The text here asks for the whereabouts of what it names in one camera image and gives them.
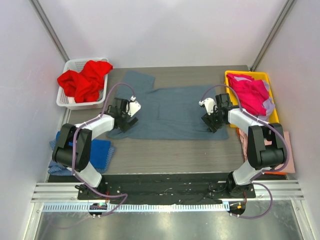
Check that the white perforated plastic basket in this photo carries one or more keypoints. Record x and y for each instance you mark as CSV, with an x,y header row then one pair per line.
x,y
77,65

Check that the magenta pink t shirt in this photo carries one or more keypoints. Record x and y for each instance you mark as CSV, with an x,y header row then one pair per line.
x,y
251,93

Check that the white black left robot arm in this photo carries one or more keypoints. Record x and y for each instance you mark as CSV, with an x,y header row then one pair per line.
x,y
74,143

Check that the lavender purple t shirt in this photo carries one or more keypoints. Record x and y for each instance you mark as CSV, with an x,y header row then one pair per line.
x,y
270,106

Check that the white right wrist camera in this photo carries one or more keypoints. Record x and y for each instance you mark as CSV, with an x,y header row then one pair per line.
x,y
209,104

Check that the right aluminium corner post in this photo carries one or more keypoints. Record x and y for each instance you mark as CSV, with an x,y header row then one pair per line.
x,y
281,18

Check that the orange folded t shirt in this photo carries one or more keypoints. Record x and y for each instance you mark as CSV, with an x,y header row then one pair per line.
x,y
275,173

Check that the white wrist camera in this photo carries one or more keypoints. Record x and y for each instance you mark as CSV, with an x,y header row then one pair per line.
x,y
133,106
209,104

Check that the light pink folded t shirt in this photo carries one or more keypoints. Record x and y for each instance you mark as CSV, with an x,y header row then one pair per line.
x,y
290,167

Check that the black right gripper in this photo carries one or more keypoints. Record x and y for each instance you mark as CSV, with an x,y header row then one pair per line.
x,y
210,120

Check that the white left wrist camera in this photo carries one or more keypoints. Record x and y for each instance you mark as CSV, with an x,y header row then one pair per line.
x,y
133,106

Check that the white slotted cable duct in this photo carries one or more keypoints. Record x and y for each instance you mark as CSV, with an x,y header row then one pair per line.
x,y
67,207

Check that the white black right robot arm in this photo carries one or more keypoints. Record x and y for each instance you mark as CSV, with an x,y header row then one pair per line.
x,y
266,145

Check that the aluminium front frame rail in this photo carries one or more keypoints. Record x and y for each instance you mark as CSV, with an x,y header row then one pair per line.
x,y
66,192

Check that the grey-blue t shirt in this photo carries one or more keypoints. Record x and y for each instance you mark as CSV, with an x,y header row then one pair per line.
x,y
166,113

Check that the aluminium corner post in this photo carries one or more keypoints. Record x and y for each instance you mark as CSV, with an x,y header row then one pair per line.
x,y
281,18
49,28

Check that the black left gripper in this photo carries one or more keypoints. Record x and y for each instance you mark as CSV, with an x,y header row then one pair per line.
x,y
129,122

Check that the yellow plastic tray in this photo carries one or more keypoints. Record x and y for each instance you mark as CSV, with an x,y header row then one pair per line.
x,y
273,118

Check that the left aluminium corner post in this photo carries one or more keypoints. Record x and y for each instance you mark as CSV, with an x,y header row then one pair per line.
x,y
49,28

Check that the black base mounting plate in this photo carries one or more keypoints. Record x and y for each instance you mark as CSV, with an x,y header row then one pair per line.
x,y
172,189

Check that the red t shirt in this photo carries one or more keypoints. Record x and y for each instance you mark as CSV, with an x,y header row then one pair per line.
x,y
85,86

